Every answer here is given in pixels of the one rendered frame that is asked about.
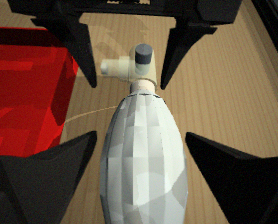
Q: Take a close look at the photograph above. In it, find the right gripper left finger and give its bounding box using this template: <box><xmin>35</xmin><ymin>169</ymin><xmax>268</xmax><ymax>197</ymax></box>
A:
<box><xmin>0</xmin><ymin>131</ymin><xmax>97</xmax><ymax>224</ymax></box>

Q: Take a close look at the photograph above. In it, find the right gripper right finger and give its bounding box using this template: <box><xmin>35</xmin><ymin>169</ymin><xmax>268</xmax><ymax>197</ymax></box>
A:
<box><xmin>185</xmin><ymin>132</ymin><xmax>278</xmax><ymax>224</ymax></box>

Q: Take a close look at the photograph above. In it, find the white resuscitator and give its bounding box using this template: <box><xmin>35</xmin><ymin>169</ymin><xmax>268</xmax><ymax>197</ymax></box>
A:
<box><xmin>100</xmin><ymin>43</ymin><xmax>188</xmax><ymax>224</ymax></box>

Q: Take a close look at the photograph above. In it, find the red tray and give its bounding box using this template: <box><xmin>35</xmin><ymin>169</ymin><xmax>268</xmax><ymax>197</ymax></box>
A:
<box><xmin>0</xmin><ymin>27</ymin><xmax>79</xmax><ymax>157</ymax></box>

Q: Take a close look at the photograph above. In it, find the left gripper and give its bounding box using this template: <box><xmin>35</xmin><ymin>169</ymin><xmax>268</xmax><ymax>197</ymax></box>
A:
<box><xmin>7</xmin><ymin>0</ymin><xmax>242</xmax><ymax>90</ymax></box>

